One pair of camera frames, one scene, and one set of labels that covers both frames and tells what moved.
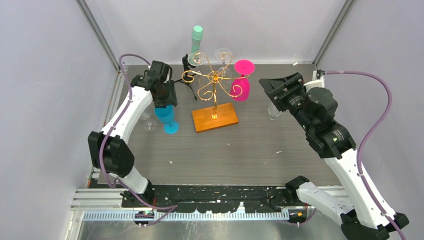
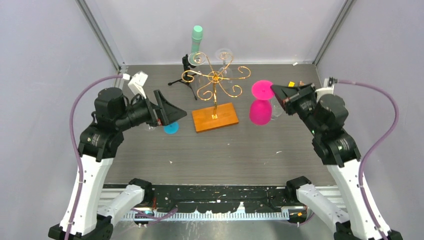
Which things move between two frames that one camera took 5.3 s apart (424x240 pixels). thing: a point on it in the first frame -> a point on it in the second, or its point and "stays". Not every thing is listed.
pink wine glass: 240,87 -> 260,110
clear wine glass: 196,58 stays
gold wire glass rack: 220,114 stays
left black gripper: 171,100 -> 169,113
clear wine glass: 224,72 stays
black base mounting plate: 211,198 stays
